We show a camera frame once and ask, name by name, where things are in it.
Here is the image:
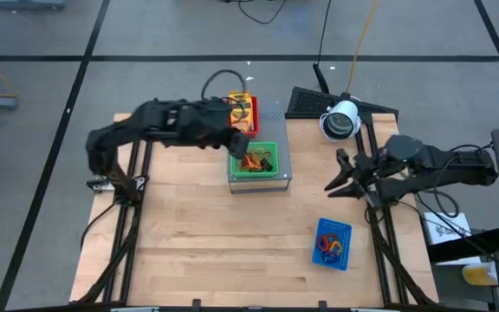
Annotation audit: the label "black floor cable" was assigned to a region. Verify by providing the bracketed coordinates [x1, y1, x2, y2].
[218, 0, 288, 25]

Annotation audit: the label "black aluminium table frame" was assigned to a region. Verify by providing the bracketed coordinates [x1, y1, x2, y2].
[71, 97, 439, 307]

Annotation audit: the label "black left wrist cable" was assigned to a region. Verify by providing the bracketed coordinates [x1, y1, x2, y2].
[200, 68, 249, 120]

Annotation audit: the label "grey flat floor object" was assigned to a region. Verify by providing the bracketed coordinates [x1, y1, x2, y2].
[0, 0, 67, 10]

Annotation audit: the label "yellow hanging cable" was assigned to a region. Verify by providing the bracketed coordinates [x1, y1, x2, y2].
[345, 0, 379, 94]

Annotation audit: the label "blue plastic basket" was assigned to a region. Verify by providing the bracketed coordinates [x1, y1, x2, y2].
[312, 218, 353, 272]

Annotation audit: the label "green plastic basket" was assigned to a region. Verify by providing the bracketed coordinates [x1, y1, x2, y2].
[229, 141, 280, 179]

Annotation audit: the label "black perforated panel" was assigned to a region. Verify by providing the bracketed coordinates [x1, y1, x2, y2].
[286, 86, 400, 118]

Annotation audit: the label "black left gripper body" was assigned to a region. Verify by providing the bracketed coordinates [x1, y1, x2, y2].
[228, 131, 251, 159]

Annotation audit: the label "black side beam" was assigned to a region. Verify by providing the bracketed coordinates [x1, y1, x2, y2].
[426, 224, 499, 265]

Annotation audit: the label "black hanging cable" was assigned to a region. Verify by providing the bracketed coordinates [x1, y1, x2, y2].
[313, 0, 333, 94]

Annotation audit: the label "yellow round object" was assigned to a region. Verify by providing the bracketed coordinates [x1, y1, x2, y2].
[462, 263, 498, 286]

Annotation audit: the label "black left base cable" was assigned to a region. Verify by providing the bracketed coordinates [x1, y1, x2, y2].
[80, 201, 120, 250]

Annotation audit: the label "grey perforated metal shelf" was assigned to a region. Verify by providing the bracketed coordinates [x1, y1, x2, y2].
[225, 101, 293, 195]

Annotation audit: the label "white printed cardboard box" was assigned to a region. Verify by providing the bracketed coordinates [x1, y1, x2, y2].
[422, 211, 474, 246]

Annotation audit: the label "red plastic basket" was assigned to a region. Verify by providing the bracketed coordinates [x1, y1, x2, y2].
[224, 95, 260, 139]

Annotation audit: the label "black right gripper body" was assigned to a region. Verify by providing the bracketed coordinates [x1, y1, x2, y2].
[352, 152, 389, 210]

